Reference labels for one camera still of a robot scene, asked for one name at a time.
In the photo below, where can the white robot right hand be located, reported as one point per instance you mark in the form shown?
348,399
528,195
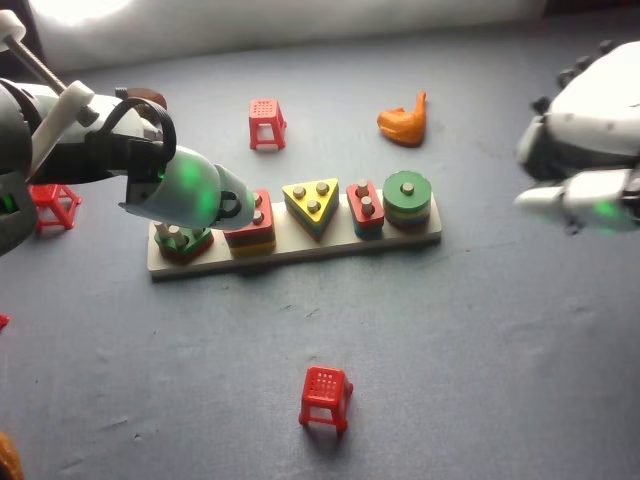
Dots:
590,125

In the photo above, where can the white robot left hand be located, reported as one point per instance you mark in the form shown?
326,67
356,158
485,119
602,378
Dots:
190,190

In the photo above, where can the green round ring stack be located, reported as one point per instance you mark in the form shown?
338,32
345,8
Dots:
407,210

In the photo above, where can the cross stacked block green top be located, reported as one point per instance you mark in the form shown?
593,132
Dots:
185,247

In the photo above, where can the square stacked block red top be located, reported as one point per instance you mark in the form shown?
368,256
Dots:
257,240

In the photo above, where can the wooden peg sorting board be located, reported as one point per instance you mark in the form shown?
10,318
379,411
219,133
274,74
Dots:
300,250

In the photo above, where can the triangular stacked block yellow top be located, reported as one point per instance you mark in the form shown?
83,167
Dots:
312,217

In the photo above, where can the oblong stacked block red top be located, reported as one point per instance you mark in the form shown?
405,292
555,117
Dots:
367,225

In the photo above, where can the brown toy food piece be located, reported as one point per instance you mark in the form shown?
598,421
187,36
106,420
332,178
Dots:
150,94

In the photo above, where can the red toy stool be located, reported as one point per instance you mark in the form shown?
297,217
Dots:
265,112
52,195
325,387

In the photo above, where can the orange toy chicken leg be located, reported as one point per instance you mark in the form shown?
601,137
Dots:
402,125

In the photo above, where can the small red toy piece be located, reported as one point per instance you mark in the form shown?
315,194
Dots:
3,321

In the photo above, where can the grey table cloth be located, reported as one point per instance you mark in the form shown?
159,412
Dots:
450,350

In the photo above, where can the orange toy food piece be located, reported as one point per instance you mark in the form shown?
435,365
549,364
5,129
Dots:
7,460

